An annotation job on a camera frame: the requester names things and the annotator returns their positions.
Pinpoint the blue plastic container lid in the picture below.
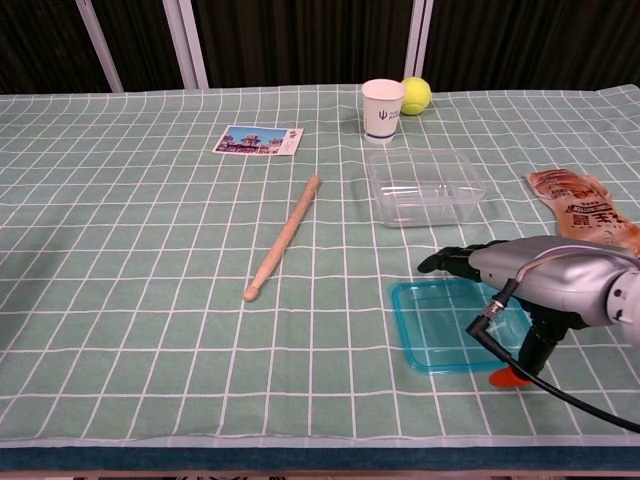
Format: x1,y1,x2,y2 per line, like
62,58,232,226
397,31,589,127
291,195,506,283
390,278,532,375

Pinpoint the double white frame post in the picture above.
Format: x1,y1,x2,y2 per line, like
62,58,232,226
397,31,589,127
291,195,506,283
162,0,210,91

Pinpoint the building photo postcard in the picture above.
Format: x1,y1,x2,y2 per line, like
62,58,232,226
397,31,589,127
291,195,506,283
213,124,305,158

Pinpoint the wooden drumstick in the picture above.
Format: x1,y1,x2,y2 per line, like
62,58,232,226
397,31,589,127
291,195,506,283
242,174,322,303

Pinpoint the thin white frame post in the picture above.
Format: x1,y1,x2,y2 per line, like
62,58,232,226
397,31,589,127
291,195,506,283
74,0,125,94

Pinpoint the brown snack packet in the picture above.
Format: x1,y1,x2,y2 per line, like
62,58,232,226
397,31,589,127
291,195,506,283
522,169,640,259

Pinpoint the white paper cup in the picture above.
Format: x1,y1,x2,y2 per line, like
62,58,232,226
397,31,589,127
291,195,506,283
361,78,406,146

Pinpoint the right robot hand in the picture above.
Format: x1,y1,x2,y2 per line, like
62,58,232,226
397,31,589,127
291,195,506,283
417,235,640,389

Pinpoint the green checked tablecloth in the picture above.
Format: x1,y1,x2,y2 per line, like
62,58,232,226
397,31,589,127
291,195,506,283
0,83,640,449

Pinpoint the clear plastic food container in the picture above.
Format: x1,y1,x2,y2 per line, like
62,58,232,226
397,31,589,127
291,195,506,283
366,148,488,229

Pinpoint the yellow tennis ball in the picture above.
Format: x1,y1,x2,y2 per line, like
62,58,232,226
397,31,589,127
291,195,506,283
400,76,433,117

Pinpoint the black pleated curtain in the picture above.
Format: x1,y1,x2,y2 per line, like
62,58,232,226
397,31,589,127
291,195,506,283
0,0,640,95

